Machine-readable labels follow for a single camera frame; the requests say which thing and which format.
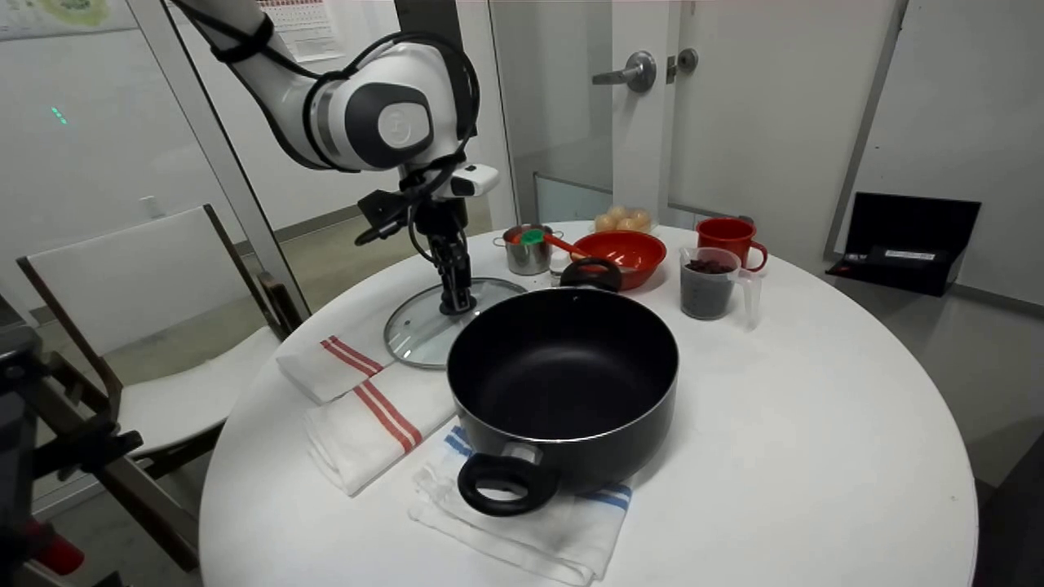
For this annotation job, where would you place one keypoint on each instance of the yellow bread rolls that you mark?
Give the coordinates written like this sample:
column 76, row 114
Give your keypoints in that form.
column 623, row 218

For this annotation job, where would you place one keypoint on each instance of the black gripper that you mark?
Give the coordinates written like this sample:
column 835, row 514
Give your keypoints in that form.
column 431, row 203

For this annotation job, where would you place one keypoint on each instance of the black camera tripod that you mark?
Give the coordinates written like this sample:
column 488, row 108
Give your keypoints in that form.
column 44, row 433

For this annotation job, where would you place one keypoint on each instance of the red bowl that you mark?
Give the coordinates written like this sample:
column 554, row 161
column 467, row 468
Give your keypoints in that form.
column 635, row 251

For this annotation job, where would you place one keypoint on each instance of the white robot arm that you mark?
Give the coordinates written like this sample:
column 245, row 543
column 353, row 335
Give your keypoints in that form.
column 405, row 102

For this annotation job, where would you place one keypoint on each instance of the silver door handle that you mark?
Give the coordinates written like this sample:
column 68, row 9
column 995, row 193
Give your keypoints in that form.
column 637, row 74

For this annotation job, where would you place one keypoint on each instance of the white door with glass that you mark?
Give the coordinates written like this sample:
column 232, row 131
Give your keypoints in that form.
column 759, row 108

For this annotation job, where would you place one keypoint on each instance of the blue striped white towel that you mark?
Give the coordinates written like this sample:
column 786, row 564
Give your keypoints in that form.
column 569, row 538

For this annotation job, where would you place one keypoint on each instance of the black open case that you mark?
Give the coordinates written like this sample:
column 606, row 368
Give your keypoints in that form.
column 909, row 242

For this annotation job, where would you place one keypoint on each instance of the white folding chair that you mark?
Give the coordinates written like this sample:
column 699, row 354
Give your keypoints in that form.
column 127, row 289

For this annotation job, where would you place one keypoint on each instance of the red striped white towel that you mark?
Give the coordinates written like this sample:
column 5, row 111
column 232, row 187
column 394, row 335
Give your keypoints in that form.
column 367, row 409

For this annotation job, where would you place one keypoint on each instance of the black cooking pot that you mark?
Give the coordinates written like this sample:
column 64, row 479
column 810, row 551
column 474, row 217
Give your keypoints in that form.
column 559, row 393

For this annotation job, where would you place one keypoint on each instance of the glass pot lid black knob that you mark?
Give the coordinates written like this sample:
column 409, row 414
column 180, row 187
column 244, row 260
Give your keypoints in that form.
column 421, row 329

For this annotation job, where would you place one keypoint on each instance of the red mug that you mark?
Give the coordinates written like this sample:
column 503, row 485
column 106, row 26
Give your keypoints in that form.
column 739, row 236

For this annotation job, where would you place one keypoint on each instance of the grey measuring cup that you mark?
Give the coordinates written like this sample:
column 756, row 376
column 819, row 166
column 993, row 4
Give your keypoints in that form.
column 706, row 281

